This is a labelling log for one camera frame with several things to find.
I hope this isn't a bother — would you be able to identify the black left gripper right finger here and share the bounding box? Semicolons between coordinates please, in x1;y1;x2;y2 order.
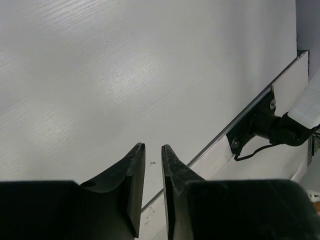
161;144;208;240

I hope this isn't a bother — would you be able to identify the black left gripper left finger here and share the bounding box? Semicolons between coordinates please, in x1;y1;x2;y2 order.
65;142;146;240

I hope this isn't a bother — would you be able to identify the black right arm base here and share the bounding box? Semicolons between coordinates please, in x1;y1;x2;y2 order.
226;91;279;162

